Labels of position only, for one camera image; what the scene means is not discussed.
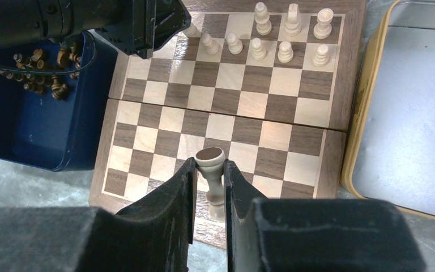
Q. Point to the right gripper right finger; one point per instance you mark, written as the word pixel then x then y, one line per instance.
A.
pixel 271 234

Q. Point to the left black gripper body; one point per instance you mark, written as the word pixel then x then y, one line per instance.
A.
pixel 134 27

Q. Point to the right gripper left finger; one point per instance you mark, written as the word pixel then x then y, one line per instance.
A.
pixel 151 234

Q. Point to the light queen chess piece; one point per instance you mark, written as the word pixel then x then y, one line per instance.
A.
pixel 210 163

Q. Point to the light pawn on board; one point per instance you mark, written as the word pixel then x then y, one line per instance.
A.
pixel 210 44
pixel 257 49
pixel 321 56
pixel 285 52
pixel 235 45
pixel 192 31

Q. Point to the dark chess pieces pile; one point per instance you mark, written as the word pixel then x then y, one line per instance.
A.
pixel 35 81

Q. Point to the light bishop on board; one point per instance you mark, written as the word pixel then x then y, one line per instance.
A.
pixel 262 19

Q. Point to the wooden chess board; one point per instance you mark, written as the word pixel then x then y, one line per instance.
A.
pixel 283 124

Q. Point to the light knight on board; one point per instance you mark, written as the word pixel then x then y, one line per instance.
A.
pixel 293 20

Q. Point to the light rook on board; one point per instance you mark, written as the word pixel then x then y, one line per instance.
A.
pixel 323 27

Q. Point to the blue metal tin tray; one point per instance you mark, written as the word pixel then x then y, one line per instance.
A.
pixel 58 135

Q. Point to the gold metal tin tray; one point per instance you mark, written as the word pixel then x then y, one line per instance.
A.
pixel 391 142

